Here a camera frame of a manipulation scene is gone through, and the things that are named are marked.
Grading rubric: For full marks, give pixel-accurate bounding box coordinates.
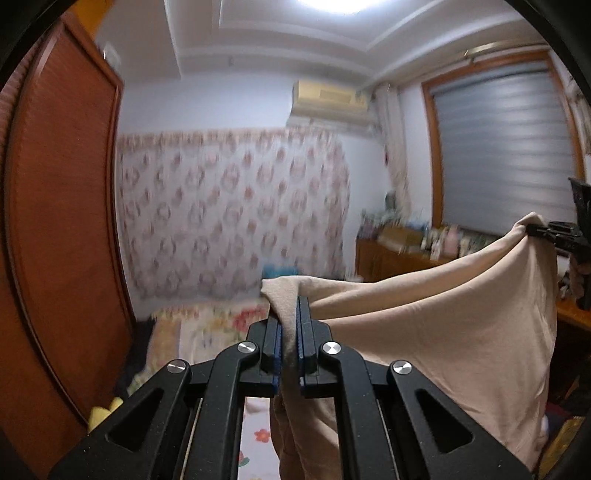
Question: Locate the strawberry print bed sheet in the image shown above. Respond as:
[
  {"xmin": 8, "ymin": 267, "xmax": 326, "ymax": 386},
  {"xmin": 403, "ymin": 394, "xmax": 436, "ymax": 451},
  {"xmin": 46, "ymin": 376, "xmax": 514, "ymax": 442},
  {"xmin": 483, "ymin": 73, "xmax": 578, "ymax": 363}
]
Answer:
[{"xmin": 238, "ymin": 397, "xmax": 278, "ymax": 480}]

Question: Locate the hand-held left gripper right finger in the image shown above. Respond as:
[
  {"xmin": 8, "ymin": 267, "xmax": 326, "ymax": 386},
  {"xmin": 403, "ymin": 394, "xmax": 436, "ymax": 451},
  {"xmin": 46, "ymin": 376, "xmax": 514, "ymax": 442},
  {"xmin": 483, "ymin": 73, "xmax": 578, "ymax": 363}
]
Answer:
[{"xmin": 295, "ymin": 295, "xmax": 532, "ymax": 480}]

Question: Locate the wooden sideboard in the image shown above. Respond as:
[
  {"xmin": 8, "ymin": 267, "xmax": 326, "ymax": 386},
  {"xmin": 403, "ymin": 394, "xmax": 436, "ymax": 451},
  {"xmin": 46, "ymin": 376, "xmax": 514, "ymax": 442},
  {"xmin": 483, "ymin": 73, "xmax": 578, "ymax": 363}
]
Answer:
[{"xmin": 355, "ymin": 236, "xmax": 591, "ymax": 333}]

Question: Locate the wooden window frame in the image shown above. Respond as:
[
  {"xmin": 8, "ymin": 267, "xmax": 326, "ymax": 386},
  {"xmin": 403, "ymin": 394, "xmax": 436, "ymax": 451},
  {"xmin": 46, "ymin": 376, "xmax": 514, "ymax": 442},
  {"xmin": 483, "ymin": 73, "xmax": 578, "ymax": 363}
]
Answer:
[{"xmin": 421, "ymin": 48, "xmax": 591, "ymax": 241}]

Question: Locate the patterned floor mat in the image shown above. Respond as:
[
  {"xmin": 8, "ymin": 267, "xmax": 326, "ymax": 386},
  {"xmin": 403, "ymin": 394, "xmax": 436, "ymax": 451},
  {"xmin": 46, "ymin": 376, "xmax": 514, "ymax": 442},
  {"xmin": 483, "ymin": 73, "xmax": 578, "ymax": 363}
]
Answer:
[{"xmin": 538, "ymin": 415, "xmax": 583, "ymax": 476}]

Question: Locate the flat cardboard box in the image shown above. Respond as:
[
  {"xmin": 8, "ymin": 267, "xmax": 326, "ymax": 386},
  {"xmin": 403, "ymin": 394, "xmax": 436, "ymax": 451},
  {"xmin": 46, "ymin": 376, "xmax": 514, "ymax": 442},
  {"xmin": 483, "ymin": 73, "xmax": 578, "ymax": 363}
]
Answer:
[{"xmin": 379, "ymin": 226, "xmax": 426, "ymax": 250}]

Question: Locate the sheer circle-patterned curtain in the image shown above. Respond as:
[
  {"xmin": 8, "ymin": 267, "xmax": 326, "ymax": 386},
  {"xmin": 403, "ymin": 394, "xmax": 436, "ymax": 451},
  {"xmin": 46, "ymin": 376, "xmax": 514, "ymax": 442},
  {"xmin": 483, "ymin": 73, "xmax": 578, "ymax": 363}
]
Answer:
[{"xmin": 115, "ymin": 129, "xmax": 352, "ymax": 301}]

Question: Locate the wooden louvered wardrobe door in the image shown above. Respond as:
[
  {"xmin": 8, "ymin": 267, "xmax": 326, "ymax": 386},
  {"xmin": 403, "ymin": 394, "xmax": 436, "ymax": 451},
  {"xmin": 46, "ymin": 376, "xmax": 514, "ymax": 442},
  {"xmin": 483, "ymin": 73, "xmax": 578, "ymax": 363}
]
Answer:
[{"xmin": 0, "ymin": 14, "xmax": 139, "ymax": 467}]

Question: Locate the beige wall air conditioner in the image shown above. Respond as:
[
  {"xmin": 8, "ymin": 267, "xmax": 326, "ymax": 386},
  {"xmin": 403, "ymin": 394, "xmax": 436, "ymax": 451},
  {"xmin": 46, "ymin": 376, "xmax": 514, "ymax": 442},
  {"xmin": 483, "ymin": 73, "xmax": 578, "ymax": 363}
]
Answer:
[{"xmin": 287, "ymin": 80, "xmax": 372, "ymax": 134}]

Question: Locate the tied cream window curtain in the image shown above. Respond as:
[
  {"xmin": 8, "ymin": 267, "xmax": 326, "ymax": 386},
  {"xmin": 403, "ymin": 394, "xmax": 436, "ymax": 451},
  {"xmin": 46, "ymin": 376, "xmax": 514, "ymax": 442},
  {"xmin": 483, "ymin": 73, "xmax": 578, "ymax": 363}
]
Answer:
[{"xmin": 373, "ymin": 83, "xmax": 411, "ymax": 217}]

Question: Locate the peach printed t-shirt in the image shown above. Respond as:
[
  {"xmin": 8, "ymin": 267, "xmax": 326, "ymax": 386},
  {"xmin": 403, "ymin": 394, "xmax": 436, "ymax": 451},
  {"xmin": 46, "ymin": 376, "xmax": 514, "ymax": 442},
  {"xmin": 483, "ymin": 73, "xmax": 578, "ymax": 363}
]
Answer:
[{"xmin": 260, "ymin": 211, "xmax": 559, "ymax": 480}]

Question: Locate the floral blanket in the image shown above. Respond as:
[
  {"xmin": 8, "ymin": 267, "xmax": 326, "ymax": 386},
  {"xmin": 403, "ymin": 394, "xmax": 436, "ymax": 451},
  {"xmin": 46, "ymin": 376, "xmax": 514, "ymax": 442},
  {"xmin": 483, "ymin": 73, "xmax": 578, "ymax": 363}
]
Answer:
[{"xmin": 129, "ymin": 300, "xmax": 278, "ymax": 398}]

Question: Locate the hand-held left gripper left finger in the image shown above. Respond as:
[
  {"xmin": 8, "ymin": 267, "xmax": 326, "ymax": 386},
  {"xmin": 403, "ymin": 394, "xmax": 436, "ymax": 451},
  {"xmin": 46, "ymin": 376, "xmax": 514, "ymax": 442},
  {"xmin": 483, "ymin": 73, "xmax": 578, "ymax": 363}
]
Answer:
[{"xmin": 48, "ymin": 318, "xmax": 283, "ymax": 480}]

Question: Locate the yellow plush toy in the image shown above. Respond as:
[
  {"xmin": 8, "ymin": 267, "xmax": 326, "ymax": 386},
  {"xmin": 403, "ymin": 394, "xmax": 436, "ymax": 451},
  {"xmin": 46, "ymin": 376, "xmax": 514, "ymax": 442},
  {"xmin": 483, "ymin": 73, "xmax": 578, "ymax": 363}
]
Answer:
[{"xmin": 89, "ymin": 397, "xmax": 125, "ymax": 435}]

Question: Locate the ceiling lamp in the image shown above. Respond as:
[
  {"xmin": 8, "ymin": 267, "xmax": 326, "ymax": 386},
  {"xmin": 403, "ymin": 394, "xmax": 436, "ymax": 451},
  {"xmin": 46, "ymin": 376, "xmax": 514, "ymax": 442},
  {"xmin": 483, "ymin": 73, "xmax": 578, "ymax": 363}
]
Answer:
[{"xmin": 295, "ymin": 0, "xmax": 375, "ymax": 9}]

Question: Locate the grey window blind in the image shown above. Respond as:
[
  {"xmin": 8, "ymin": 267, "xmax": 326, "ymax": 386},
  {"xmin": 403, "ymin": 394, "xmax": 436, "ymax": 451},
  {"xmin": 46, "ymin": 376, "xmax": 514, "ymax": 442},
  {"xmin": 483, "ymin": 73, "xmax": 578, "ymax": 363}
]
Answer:
[{"xmin": 431, "ymin": 69, "xmax": 585, "ymax": 236}]

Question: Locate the wooden overhead cupboard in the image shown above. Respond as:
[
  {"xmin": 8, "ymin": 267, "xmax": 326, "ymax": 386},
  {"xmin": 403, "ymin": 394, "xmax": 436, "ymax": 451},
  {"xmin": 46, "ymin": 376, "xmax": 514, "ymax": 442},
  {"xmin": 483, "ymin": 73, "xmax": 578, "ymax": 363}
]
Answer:
[{"xmin": 65, "ymin": 0, "xmax": 107, "ymax": 33}]

